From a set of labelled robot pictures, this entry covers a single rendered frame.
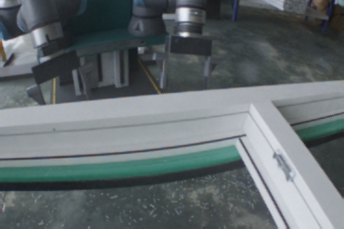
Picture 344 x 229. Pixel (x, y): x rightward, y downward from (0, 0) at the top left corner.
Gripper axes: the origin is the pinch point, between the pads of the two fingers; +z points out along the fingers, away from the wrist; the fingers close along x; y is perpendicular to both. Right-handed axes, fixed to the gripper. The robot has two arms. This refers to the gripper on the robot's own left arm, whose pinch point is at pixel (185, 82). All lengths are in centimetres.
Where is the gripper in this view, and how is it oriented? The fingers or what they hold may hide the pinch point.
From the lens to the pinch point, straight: 72.3
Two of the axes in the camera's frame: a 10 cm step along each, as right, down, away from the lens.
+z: -0.7, 9.8, 2.1
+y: 2.9, 2.2, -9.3
